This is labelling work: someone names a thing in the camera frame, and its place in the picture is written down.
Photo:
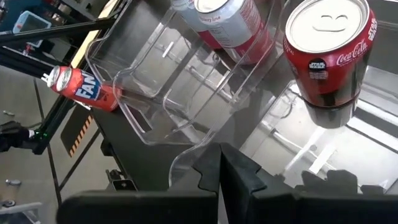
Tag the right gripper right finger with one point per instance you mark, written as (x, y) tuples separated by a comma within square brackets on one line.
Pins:
[(236, 174)]

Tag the silver red sparkling water can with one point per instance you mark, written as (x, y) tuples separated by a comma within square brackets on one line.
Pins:
[(236, 31), (189, 18)]

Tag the red Coca-Cola can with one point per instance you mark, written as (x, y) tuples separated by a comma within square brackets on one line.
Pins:
[(326, 71)]

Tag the clear plastic bin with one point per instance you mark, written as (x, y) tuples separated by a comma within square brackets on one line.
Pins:
[(174, 102), (342, 149), (124, 46)]

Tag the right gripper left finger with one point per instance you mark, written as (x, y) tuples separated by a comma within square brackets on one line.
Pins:
[(211, 174)]

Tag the black device with green light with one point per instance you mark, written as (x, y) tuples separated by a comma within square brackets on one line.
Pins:
[(14, 135)]

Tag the red Fanta can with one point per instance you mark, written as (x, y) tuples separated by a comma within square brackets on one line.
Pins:
[(52, 77), (90, 91)]

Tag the white framed screen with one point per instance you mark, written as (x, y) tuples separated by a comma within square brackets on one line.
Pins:
[(31, 26)]

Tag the black aluminium table frame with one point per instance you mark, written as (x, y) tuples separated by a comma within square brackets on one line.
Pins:
[(62, 29)]

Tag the black yellow striped plate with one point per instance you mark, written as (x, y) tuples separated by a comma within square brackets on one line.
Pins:
[(77, 130)]

